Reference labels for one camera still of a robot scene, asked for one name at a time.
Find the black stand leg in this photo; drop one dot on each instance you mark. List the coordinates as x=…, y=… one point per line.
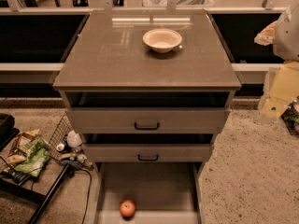
x=46, y=200

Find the right wire basket with items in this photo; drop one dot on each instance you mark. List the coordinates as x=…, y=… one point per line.
x=291, y=117

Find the wire mesh basket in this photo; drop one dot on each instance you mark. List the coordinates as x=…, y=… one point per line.
x=61, y=131

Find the drawer with black handle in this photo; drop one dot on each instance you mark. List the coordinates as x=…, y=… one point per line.
x=145, y=153
x=147, y=120

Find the red apple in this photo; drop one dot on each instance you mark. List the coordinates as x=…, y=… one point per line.
x=127, y=208

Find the top drawer with black handle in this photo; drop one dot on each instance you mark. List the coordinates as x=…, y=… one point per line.
x=147, y=120

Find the white paper bowl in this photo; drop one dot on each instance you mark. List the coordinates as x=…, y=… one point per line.
x=162, y=40

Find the grey drawer cabinet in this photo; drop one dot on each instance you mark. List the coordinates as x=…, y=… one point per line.
x=111, y=67

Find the brown snack packet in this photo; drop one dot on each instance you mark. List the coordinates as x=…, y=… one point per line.
x=17, y=153

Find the green snack bag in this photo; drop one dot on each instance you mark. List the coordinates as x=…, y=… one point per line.
x=37, y=156

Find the middle drawer with black handle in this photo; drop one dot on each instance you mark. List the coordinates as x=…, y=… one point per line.
x=145, y=153

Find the open bottom drawer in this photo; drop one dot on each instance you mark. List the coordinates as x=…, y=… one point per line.
x=163, y=193

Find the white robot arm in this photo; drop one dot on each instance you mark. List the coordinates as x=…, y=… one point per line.
x=286, y=40

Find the white plastic bottle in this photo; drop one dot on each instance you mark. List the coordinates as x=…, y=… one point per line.
x=73, y=139

